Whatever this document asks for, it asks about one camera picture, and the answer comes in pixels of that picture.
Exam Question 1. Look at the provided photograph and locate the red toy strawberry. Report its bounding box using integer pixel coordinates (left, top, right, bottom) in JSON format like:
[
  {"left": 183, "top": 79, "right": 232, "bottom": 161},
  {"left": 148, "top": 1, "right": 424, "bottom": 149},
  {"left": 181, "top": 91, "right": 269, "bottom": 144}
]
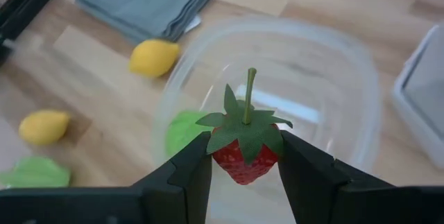
[{"left": 195, "top": 67, "right": 294, "bottom": 186}]

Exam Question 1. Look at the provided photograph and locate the black aluminium table frame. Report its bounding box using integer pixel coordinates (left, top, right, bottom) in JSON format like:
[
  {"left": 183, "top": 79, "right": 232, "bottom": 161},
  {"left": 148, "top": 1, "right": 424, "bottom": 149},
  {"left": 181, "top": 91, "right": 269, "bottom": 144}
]
[{"left": 0, "top": 0, "right": 72, "bottom": 67}]

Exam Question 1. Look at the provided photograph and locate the white hexagonal plant pot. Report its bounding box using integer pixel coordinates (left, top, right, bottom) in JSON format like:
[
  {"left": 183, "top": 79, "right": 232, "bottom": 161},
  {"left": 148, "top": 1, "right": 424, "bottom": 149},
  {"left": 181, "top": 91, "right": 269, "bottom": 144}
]
[{"left": 391, "top": 22, "right": 444, "bottom": 171}]

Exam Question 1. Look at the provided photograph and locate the yellow toy lemon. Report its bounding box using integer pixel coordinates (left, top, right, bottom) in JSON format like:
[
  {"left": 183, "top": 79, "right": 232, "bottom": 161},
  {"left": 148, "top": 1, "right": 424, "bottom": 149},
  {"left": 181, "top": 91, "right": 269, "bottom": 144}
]
[
  {"left": 128, "top": 39, "right": 180, "bottom": 78},
  {"left": 17, "top": 109, "right": 72, "bottom": 146}
]

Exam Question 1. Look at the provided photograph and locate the clear plastic tupperware container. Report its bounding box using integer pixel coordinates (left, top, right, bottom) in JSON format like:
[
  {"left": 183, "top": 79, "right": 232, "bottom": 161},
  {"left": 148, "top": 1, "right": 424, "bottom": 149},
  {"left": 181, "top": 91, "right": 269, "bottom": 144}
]
[{"left": 151, "top": 15, "right": 382, "bottom": 224}]

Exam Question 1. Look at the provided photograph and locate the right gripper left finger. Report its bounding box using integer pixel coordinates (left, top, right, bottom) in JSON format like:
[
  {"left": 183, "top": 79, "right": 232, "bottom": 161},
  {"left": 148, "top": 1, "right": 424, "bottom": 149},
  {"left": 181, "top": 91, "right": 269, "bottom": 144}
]
[{"left": 133, "top": 130, "right": 213, "bottom": 224}]

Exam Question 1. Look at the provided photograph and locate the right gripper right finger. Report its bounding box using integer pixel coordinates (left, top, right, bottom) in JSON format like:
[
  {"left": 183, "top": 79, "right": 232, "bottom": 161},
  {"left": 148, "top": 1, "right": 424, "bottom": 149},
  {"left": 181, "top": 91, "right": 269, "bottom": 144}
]
[{"left": 277, "top": 130, "right": 395, "bottom": 224}]

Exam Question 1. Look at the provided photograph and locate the green toy leaf vegetable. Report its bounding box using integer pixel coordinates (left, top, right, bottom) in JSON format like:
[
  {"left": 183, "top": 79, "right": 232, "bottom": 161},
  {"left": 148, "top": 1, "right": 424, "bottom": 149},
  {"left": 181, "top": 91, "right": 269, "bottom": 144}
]
[{"left": 0, "top": 155, "right": 72, "bottom": 189}]

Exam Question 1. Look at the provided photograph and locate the folded grey cloth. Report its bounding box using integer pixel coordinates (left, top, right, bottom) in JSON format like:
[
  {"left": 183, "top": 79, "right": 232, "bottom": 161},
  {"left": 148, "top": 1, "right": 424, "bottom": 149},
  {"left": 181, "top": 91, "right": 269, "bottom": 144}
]
[{"left": 71, "top": 0, "right": 216, "bottom": 44}]

